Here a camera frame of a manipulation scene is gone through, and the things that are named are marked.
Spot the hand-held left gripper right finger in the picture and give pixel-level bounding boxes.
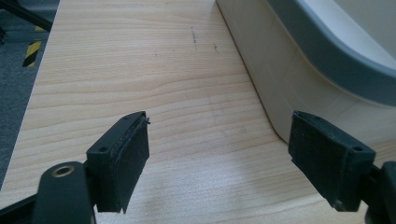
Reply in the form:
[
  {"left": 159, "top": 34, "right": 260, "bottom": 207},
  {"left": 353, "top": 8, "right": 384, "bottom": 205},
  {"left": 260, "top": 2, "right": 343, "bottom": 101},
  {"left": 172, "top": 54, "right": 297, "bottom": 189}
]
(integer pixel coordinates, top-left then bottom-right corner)
[{"left": 288, "top": 110, "right": 377, "bottom": 213}]

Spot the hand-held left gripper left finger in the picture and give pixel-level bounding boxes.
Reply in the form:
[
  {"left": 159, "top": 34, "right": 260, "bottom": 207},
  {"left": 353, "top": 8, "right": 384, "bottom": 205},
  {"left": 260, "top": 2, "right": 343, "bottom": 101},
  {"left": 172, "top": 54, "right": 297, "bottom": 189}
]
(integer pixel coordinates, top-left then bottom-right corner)
[{"left": 86, "top": 110, "right": 151, "bottom": 215}]

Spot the cream bin with grey rim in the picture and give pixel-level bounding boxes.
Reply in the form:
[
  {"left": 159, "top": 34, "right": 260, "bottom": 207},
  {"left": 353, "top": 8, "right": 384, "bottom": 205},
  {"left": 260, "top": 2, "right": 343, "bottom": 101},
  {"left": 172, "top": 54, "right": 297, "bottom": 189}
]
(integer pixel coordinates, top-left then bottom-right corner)
[{"left": 215, "top": 0, "right": 396, "bottom": 147}]

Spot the yellow black hazard tape strip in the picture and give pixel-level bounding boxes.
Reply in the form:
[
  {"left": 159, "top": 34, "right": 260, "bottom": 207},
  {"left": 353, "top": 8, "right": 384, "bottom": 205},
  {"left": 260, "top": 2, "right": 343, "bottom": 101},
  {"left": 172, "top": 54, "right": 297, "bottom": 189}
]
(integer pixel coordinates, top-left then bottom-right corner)
[{"left": 21, "top": 25, "right": 46, "bottom": 68}]

